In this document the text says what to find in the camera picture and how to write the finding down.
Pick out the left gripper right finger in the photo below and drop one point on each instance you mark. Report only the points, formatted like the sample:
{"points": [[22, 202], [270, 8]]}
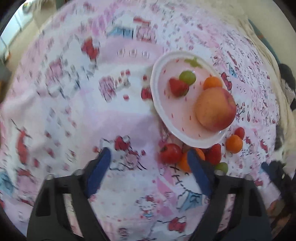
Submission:
{"points": [[248, 218]]}

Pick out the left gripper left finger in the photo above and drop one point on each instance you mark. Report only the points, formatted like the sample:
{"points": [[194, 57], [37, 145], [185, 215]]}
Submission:
{"points": [[49, 219]]}

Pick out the small green lime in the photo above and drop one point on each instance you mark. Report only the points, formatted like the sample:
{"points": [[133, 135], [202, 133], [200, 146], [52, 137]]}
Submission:
{"points": [[221, 168]]}

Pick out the Hello Kitty bed sheet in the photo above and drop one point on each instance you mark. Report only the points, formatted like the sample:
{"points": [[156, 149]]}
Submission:
{"points": [[84, 84]]}

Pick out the black clothing pile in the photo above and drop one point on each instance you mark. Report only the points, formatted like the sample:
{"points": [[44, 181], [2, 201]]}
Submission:
{"points": [[287, 82]]}

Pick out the small orange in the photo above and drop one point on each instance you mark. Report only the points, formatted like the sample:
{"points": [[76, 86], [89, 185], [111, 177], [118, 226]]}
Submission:
{"points": [[212, 82], [234, 144]]}

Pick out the small red cherry tomato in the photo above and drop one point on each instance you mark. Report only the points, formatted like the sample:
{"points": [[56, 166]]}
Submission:
{"points": [[240, 132]]}

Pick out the large green lime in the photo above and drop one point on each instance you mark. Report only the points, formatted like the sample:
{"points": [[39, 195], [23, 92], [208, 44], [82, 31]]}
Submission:
{"points": [[188, 77]]}

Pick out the large orange tangerine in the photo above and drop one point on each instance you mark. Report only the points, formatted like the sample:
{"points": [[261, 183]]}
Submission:
{"points": [[183, 164]]}

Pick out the small red strawberry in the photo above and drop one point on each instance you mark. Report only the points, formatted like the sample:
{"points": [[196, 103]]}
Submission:
{"points": [[213, 154]]}

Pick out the pink strawberry pattern plate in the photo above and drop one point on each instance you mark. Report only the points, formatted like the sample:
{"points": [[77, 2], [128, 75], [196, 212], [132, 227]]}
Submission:
{"points": [[178, 114]]}

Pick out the large red strawberry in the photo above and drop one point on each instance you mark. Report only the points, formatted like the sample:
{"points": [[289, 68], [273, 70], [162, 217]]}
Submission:
{"points": [[178, 88]]}

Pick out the red yellow apple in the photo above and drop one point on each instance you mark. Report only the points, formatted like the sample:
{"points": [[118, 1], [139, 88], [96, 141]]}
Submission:
{"points": [[215, 109]]}

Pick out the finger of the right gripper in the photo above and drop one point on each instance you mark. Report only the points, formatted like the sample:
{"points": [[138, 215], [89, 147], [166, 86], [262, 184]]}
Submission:
{"points": [[281, 180]]}

